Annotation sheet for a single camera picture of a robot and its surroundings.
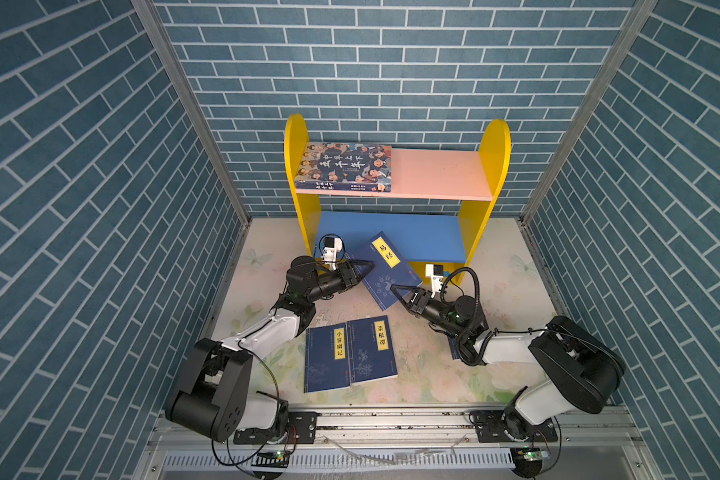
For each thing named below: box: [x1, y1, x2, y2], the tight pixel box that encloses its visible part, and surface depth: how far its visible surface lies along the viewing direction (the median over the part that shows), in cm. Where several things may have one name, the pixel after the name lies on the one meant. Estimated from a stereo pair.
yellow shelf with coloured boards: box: [285, 113, 511, 285], surface depth 77 cm
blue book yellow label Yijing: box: [344, 231, 423, 311], surface depth 79 cm
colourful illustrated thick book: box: [295, 142, 392, 193], surface depth 75 cm
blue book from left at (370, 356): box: [346, 315, 398, 384], surface depth 87 cm
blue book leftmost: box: [304, 323, 351, 393], surface depth 86 cm
